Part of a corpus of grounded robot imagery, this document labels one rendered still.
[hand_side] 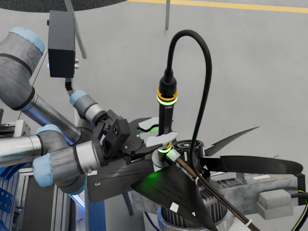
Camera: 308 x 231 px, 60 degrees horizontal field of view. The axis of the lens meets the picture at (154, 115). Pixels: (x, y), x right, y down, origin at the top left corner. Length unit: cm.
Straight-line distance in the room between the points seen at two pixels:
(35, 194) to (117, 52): 163
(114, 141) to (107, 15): 285
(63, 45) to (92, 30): 198
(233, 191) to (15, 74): 80
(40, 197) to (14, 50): 134
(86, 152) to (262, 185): 65
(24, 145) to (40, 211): 129
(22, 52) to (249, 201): 90
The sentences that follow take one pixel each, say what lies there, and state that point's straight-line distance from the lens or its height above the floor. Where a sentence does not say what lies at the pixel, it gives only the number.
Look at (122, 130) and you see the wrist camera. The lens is 59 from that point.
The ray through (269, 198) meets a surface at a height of 116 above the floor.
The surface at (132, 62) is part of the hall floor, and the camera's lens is 283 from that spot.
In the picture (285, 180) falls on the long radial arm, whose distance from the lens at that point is 109.
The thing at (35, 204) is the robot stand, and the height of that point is 21.
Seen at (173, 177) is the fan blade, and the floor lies 135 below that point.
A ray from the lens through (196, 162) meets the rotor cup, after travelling 91.
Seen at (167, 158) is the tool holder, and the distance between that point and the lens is 79.
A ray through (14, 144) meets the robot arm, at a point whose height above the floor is 144.
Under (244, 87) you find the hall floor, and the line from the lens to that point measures 275.
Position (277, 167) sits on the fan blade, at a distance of 90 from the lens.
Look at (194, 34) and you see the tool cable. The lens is 40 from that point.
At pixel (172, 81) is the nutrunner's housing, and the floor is 166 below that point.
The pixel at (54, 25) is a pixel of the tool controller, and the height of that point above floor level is 125.
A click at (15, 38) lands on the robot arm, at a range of 96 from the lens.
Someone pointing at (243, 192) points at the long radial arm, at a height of 113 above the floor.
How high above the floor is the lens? 207
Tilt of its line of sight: 59 degrees down
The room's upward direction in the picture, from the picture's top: straight up
